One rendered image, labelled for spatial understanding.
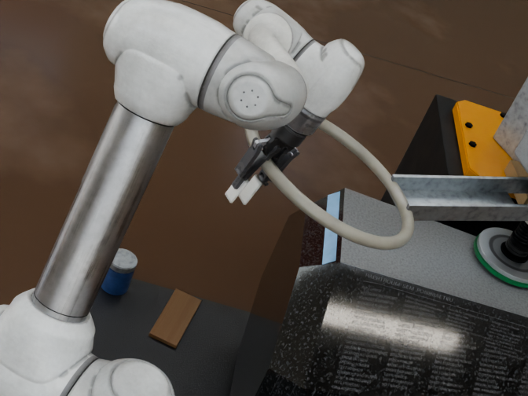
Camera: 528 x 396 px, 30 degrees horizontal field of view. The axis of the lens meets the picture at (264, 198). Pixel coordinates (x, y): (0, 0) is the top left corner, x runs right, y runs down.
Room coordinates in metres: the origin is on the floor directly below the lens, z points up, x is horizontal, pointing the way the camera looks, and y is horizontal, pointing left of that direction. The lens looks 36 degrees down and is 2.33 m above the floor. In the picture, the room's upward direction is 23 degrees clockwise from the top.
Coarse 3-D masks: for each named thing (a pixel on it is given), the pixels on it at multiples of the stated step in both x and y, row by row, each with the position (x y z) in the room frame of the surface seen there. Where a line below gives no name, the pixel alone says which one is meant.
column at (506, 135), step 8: (520, 96) 3.03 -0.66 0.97; (512, 104) 3.04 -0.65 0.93; (520, 104) 3.01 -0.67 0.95; (512, 112) 3.02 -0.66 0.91; (520, 112) 3.00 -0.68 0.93; (504, 120) 3.03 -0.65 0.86; (512, 120) 3.01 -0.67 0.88; (520, 120) 2.99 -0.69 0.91; (504, 128) 3.02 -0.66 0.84; (512, 128) 3.00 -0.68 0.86; (520, 128) 2.98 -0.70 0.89; (496, 136) 3.03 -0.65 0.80; (504, 136) 3.01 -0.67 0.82; (512, 136) 2.98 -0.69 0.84; (520, 136) 2.96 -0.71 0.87; (504, 144) 2.99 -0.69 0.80; (512, 144) 2.97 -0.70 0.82; (512, 152) 2.96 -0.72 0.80
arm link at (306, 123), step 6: (300, 114) 1.78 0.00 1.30; (306, 114) 1.78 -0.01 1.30; (312, 114) 1.79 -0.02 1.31; (294, 120) 1.78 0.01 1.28; (300, 120) 1.78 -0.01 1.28; (306, 120) 1.78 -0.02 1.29; (312, 120) 1.79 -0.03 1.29; (318, 120) 1.79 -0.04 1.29; (294, 126) 1.78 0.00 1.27; (300, 126) 1.78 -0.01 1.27; (306, 126) 1.78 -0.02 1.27; (312, 126) 1.79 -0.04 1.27; (300, 132) 1.78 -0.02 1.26; (306, 132) 1.79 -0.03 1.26; (312, 132) 1.80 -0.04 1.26
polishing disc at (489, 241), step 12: (492, 228) 2.37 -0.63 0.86; (480, 240) 2.28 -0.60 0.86; (492, 240) 2.31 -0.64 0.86; (504, 240) 2.33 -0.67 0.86; (480, 252) 2.24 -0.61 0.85; (492, 252) 2.25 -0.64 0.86; (492, 264) 2.20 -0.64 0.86; (504, 264) 2.22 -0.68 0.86; (516, 264) 2.24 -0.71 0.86; (516, 276) 2.19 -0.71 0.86
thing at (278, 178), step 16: (320, 128) 2.17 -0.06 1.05; (336, 128) 2.19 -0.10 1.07; (352, 144) 2.18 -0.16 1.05; (272, 160) 1.80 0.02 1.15; (368, 160) 2.16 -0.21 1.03; (272, 176) 1.76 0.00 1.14; (384, 176) 2.12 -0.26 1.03; (288, 192) 1.74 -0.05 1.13; (400, 192) 2.08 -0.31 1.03; (304, 208) 1.73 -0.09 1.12; (320, 208) 1.74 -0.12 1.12; (400, 208) 2.03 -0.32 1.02; (336, 224) 1.73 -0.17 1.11; (352, 240) 1.74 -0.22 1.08; (368, 240) 1.76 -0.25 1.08; (384, 240) 1.79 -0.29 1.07; (400, 240) 1.84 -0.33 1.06
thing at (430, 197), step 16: (400, 176) 2.12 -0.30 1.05; (416, 176) 2.15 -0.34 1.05; (432, 176) 2.17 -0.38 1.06; (448, 176) 2.19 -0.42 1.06; (464, 176) 2.22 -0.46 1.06; (480, 176) 2.25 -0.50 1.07; (416, 192) 2.14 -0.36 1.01; (432, 192) 2.16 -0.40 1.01; (448, 192) 2.19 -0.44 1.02; (464, 192) 2.21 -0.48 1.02; (480, 192) 2.24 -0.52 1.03; (496, 192) 2.26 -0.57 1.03; (512, 192) 2.29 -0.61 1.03; (416, 208) 2.03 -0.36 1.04; (432, 208) 2.05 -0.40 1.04; (448, 208) 2.07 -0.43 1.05; (464, 208) 2.09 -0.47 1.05; (480, 208) 2.11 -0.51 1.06; (496, 208) 2.14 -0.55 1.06; (512, 208) 2.16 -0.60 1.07
